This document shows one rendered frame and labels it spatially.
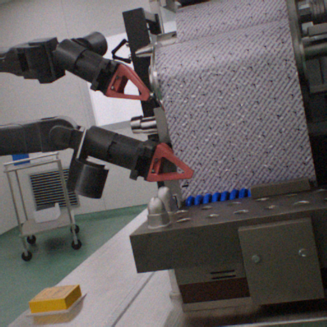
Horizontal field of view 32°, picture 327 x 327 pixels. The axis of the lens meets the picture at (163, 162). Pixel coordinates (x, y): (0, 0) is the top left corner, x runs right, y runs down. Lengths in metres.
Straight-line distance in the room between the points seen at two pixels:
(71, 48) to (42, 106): 6.15
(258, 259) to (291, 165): 0.25
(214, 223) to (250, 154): 0.21
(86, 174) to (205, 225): 0.30
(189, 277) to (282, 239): 0.16
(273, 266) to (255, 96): 0.31
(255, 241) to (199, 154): 0.26
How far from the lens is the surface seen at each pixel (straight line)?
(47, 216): 6.02
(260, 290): 0.82
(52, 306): 1.02
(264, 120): 0.99
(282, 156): 0.99
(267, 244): 0.80
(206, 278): 0.86
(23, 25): 7.38
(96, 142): 1.03
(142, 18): 1.38
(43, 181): 7.37
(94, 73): 1.10
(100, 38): 1.21
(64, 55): 1.13
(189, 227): 0.83
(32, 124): 1.04
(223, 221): 0.82
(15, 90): 7.43
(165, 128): 1.09
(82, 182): 1.04
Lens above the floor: 1.21
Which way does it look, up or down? 6 degrees down
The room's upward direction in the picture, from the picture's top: 12 degrees counter-clockwise
